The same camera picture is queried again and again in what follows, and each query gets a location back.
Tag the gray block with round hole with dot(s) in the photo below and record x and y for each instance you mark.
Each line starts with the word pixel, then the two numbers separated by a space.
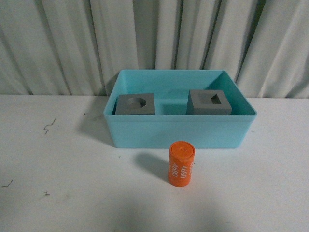
pixel 135 104

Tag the orange cylinder with white numbers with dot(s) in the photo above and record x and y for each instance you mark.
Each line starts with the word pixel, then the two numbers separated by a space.
pixel 181 161

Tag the gray block with square hole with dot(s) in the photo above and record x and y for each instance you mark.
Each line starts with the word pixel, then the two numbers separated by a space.
pixel 207 102

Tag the light blue plastic box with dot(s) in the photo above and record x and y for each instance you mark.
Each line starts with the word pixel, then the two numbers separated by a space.
pixel 171 123

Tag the white pleated curtain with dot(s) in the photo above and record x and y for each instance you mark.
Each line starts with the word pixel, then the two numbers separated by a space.
pixel 78 47

